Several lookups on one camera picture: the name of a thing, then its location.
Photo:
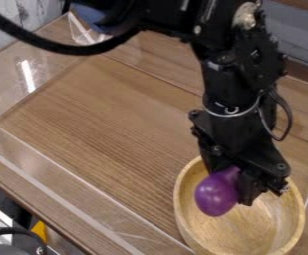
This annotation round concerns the yellow black equipment base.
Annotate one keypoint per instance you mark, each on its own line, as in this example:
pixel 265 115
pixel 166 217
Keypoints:
pixel 21 238

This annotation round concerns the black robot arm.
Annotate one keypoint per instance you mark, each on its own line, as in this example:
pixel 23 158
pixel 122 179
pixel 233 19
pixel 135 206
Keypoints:
pixel 241 65

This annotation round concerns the clear acrylic corner bracket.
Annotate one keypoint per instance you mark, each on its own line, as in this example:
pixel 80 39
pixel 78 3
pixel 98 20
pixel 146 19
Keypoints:
pixel 83 35

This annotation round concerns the brown wooden bowl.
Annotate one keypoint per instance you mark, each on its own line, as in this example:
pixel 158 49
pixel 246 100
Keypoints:
pixel 262 229

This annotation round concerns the purple toy eggplant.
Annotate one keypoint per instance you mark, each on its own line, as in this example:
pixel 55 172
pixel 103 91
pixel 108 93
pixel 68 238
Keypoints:
pixel 217 195

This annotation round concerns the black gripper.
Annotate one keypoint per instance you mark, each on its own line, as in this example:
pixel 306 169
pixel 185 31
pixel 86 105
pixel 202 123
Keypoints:
pixel 234 137

